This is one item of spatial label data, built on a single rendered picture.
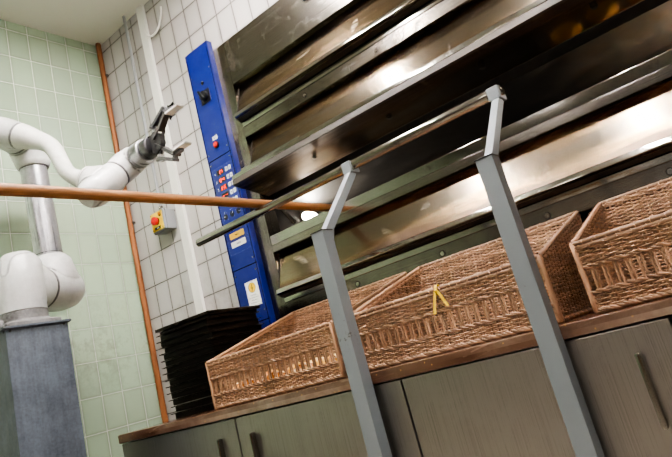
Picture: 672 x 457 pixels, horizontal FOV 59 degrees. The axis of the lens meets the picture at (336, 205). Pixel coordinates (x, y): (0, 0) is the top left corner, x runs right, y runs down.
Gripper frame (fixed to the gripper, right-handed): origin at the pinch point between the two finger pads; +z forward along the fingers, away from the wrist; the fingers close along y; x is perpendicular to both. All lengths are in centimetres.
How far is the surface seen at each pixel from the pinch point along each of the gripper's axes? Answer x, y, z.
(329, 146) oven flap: -49, 11, 21
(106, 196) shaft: 36.8, 30.4, 7.7
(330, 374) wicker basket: -6, 89, 30
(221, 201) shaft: -2.5, 29.8, 7.5
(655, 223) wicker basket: -7, 77, 119
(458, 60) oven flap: -42, 10, 80
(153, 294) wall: -53, 32, -107
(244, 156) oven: -55, -7, -28
